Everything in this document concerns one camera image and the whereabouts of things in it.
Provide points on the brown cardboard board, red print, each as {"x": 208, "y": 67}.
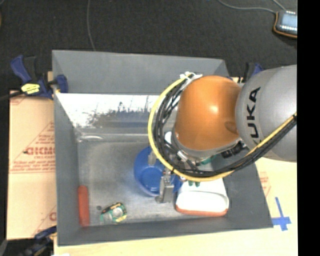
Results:
{"x": 30, "y": 175}

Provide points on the green and yellow round packet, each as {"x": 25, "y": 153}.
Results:
{"x": 113, "y": 213}

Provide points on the blue bowl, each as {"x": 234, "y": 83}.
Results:
{"x": 146, "y": 175}

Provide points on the grey metal bin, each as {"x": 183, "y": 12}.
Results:
{"x": 112, "y": 162}

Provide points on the white box with red-brown base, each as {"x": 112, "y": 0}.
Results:
{"x": 202, "y": 200}

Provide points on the red-orange long block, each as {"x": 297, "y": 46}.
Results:
{"x": 83, "y": 205}

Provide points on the black cylinder on white bracket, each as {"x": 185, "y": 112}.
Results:
{"x": 231, "y": 151}

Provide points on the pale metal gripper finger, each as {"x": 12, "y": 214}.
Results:
{"x": 152, "y": 157}
{"x": 166, "y": 191}

